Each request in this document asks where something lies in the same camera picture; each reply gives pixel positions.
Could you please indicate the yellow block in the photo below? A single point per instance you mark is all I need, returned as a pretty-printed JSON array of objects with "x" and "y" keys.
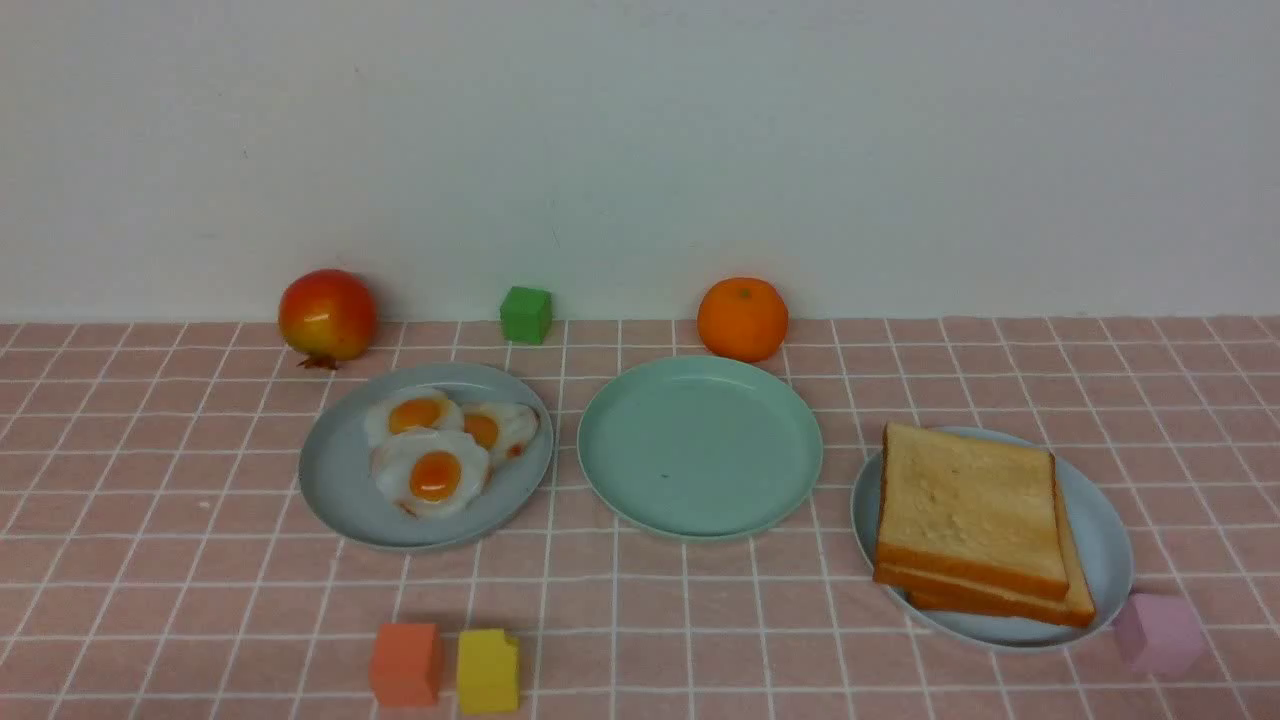
[{"x": 488, "y": 672}]

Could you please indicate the grey-blue egg plate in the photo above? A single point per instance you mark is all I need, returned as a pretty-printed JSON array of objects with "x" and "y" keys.
[{"x": 335, "y": 463}]

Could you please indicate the green centre plate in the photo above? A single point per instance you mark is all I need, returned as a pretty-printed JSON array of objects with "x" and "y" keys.
[{"x": 700, "y": 448}]

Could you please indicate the toast slice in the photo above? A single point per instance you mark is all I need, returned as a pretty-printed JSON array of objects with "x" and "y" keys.
[
  {"x": 933, "y": 603},
  {"x": 1076, "y": 609},
  {"x": 964, "y": 513}
]

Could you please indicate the orange tangerine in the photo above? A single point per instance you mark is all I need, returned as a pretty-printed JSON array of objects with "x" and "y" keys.
[{"x": 744, "y": 318}]

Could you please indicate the orange cube block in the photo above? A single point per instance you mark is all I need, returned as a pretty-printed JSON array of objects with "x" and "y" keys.
[{"x": 406, "y": 665}]

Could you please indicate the red pomegranate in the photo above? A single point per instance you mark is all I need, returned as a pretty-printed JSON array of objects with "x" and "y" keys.
[{"x": 329, "y": 317}]

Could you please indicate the green cube block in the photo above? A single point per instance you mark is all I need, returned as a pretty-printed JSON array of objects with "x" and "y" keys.
[{"x": 526, "y": 315}]

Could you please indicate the pink block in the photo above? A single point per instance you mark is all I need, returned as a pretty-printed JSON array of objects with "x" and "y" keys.
[{"x": 1159, "y": 634}]

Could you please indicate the fried egg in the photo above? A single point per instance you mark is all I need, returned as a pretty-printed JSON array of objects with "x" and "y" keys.
[
  {"x": 411, "y": 408},
  {"x": 505, "y": 431},
  {"x": 431, "y": 474}
]

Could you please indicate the light blue bread plate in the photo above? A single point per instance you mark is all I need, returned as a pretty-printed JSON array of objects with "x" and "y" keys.
[{"x": 1103, "y": 546}]

